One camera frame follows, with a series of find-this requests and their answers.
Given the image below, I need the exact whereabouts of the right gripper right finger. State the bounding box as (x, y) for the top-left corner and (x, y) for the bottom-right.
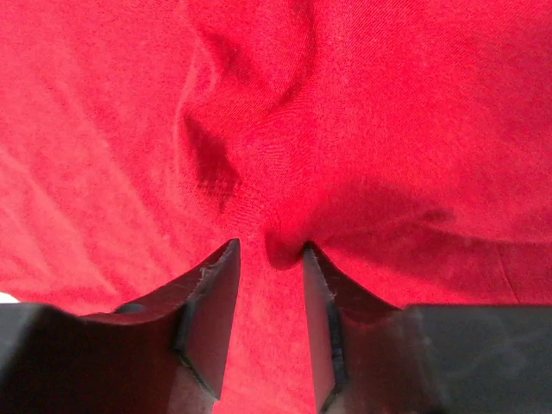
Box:
(303, 244), (551, 413)

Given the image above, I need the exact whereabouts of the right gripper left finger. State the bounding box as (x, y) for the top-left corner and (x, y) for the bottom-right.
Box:
(1, 239), (241, 413)

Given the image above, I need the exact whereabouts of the red t-shirt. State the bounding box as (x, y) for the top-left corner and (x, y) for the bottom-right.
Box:
(1, 1), (551, 413)

